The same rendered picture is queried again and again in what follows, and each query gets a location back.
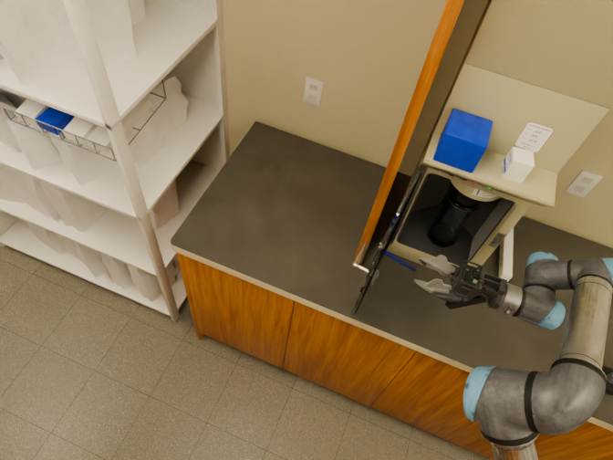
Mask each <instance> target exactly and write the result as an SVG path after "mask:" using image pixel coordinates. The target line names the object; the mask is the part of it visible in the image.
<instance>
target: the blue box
mask: <svg viewBox="0 0 613 460"><path fill-rule="evenodd" d="M492 127H493V121H492V120H488V119H485V118H482V117H479V116H476V115H473V114H471V113H468V112H465V111H462V110H457V109H452V112H451V114H450V116H449V118H448V120H447V122H446V124H445V126H444V128H443V130H442V134H441V136H440V138H439V141H438V144H437V148H436V151H435V153H434V156H433V160H434V161H436V162H441V163H444V164H447V165H450V166H452V167H454V168H457V169H460V170H463V171H466V172H468V173H473V171H474V169H475V167H476V166H477V164H478V162H479V161H480V160H481V158H482V157H483V154H484V152H485V151H486V149H487V147H488V142H489V139H490V135H491V130H492Z"/></svg>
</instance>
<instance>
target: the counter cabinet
mask: <svg viewBox="0 0 613 460"><path fill-rule="evenodd" d="M176 253H177V252H176ZM177 257H178V260H179V264H180V268H181V272H182V278H183V282H184V285H185V289H186V293H187V297H188V300H189V305H190V309H191V313H192V319H193V323H194V327H195V330H196V334H197V338H198V340H202V338H203V335H205V336H208V337H210V338H212V339H214V340H218V341H220V342H222V343H224V344H226V345H229V346H231V347H233V348H235V349H238V350H240V351H243V352H245V353H247V354H250V355H252V356H254V357H256V358H258V359H260V360H262V361H266V362H268V363H271V364H273V365H275V366H276V367H279V368H281V369H282V368H283V370H286V371H289V372H292V373H294V374H295V375H297V376H300V377H302V378H304V379H307V380H309V381H311V382H314V383H316V384H318V385H321V386H323V387H325V388H328V389H329V390H331V391H334V392H337V393H339V394H342V395H344V396H346V397H348V398H350V399H352V400H355V401H357V402H359V403H363V404H365V405H367V406H370V407H371V408H373V409H376V410H378V411H380V412H382V413H385V414H387V415H390V416H392V417H394V418H397V419H399V420H401V421H403V422H405V423H408V424H411V425H413V426H415V427H418V428H420V429H422V430H423V431H426V432H428V433H430V434H434V435H436V436H439V437H440V438H442V439H444V440H447V441H449V442H451V443H454V444H457V445H459V446H461V447H463V448H465V449H468V450H470V451H472V452H475V453H476V454H478V455H482V456H484V457H486V458H489V459H491V460H494V452H493V448H492V445H491V443H489V442H488V441H486V440H485V439H484V438H483V436H482V434H481V430H480V426H479V423H478V422H475V423H474V422H472V421H470V420H469V419H468V418H467V417H466V416H465V414H464V410H463V391H464V387H465V383H466V381H467V378H468V376H469V374H470V373H469V372H467V371H464V370H461V369H459V368H456V367H454V366H452V365H450V364H448V363H445V362H443V361H439V360H436V359H434V358H433V357H430V356H428V355H425V354H423V353H420V352H418V351H416V350H413V349H410V348H408V347H405V346H403V345H400V344H399V343H397V342H394V341H392V340H388V339H385V338H383V337H381V336H379V335H377V334H374V333H372V332H369V331H367V330H365V329H362V328H359V327H357V326H354V325H352V324H349V323H347V322H346V321H343V320H341V319H337V318H334V317H332V316H330V315H328V314H326V313H323V312H321V311H318V310H316V309H314V308H311V307H308V306H306V305H303V304H301V303H299V302H296V301H294V300H292V299H290V298H286V297H283V296H281V295H279V294H276V293H275V292H272V291H270V290H267V289H265V288H263V287H259V286H257V285H255V284H252V283H250V282H248V281H245V280H243V279H241V278H239V277H235V276H233V275H230V274H228V273H225V272H223V271H221V270H219V269H216V268H214V267H210V266H208V265H205V264H204V263H201V262H199V261H197V260H194V259H192V258H189V257H187V256H184V255H182V254H179V253H177ZM535 448H536V452H537V456H538V460H613V432H612V431H609V430H608V429H605V428H603V427H600V426H598V425H596V424H593V423H590V422H588V421H586V422H585V423H583V424H582V425H581V426H579V427H578V428H577V429H575V430H573V431H571V432H568V433H565V434H558V435H547V434H539V435H538V437H537V438H536V439H535Z"/></svg>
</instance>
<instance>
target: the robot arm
mask: <svg viewBox="0 0 613 460"><path fill-rule="evenodd" d="M420 261H421V262H422V264H423V265H424V266H426V267H430V268H431V269H432V270H436V271H438V272H439V273H440V274H441V275H442V276H444V277H447V276H452V277H451V278H450V280H451V282H452V284H451V285H446V284H443V282H442V280H441V279H438V278H436V279H433V280H432V281H430V282H425V281H423V280H421V279H416V278H414V282H415V283H416V284H417V285H419V286H420V287H421V288H423V289H425V290H426V291H428V292H430V293H432V294H433V296H435V297H437V298H440V299H442V300H445V301H446V303H445V306H446V307H448V308H449V309H454V308H462V307H467V306H471V305H475V304H480V303H484V302H486V299H488V307H489V308H495V310H497V311H500V312H503V313H505V314H506V315H510V316H513V317H515V318H518V319H522V320H524V321H527V322H530V323H532V324H535V325H536V326H540V327H543V328H547V329H556V328H558V327H559V326H560V325H561V323H562V322H563V320H564V318H565V314H566V308H565V305H564V304H563V303H562V302H559V301H558V300H556V299H555V297H556V290H564V289H573V290H574V294H573V298H572V302H571V307H570V310H569V315H568V319H567V324H566V331H565V335H564V339H563V343H562V348H561V351H560V356H559V359H557V360H555V361H554V362H553V363H552V366H551V370H550V371H527V370H517V369H508V368H499V367H496V366H492V367H486V366H479V367H476V368H474V369H473V370H472V371H471V373H470V374H469V376H468V378H467V381H466V383H465V387H464V391H463V410H464V414H465V416H466V417H467V418H468V419H469V420H470V421H472V422H474V423H475V422H478V423H479V426H480V430H481V434H482V436H483V438H484V439H485V440H486V441H488V442H489V443H491V445H492V448H493V452H494V460H538V456H537V452H536V448H535V439H536V438H537V437H538V435H539V434H547V435H558V434H565V433H568V432H571V431H573V430H575V429H577V428H578V427H579V426H581V425H582V424H583V423H585V422H586V421H587V420H588V419H589V418H590V417H591V416H592V415H593V414H594V412H595V411H596V410H597V408H598V406H599V405H600V404H601V402H602V400H603V398H604V395H605V390H606V384H607V377H606V374H605V373H604V372H603V371H602V365H603V359H604V351H605V345H606V338H607V332H608V319H609V312H610V305H611V299H612V291H613V258H604V257H601V258H592V259H576V260H558V259H557V257H556V256H554V255H553V254H550V253H544V252H536V253H533V254H532V255H530V256H529V257H528V259H527V263H526V267H525V280H524V286H523V288H520V287H517V286H514V285H512V284H509V283H507V280H505V279H503V278H500V277H496V276H493V275H491V274H488V273H485V272H484V266H481V265H478V264H476V263H474V262H471V261H468V260H465V259H464V260H463V262H462V265H461V266H459V267H457V266H455V265H450V264H448V261H447V257H446V256H444V255H438V256H436V257H435V258H434V259H431V258H420ZM468 263H471V264H474V265H476V266H478V267H472V266H469V265H467V264H468Z"/></svg>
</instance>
